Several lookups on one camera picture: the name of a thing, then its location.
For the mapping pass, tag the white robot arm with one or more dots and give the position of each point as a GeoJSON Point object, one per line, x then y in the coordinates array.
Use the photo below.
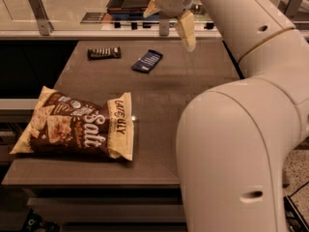
{"type": "Point", "coordinates": [232, 140]}

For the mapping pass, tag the right metal glass bracket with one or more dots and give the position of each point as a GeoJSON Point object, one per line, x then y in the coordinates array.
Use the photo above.
{"type": "Point", "coordinates": [292, 8]}

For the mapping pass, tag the left metal glass bracket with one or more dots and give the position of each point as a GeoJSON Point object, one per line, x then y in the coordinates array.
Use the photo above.
{"type": "Point", "coordinates": [44, 25]}

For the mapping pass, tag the black device on floor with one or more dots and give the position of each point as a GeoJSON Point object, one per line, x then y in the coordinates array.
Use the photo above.
{"type": "Point", "coordinates": [295, 220]}

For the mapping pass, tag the black snack bar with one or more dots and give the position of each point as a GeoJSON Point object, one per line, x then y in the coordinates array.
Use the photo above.
{"type": "Point", "coordinates": [104, 53]}

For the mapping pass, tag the brown chip bag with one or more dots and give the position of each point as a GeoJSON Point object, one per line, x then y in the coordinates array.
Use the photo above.
{"type": "Point", "coordinates": [64, 125]}

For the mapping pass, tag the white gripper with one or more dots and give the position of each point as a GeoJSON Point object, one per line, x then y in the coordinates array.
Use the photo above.
{"type": "Point", "coordinates": [173, 1]}

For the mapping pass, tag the middle metal glass bracket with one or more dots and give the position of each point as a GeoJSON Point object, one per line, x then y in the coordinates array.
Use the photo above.
{"type": "Point", "coordinates": [164, 25]}

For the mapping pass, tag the metal glass bracket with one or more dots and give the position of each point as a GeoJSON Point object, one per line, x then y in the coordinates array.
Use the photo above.
{"type": "Point", "coordinates": [164, 25]}
{"type": "Point", "coordinates": [292, 8]}
{"type": "Point", "coordinates": [44, 25]}

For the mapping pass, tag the blue rxbar blueberry bar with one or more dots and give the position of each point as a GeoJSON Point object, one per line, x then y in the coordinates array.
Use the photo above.
{"type": "Point", "coordinates": [146, 63]}

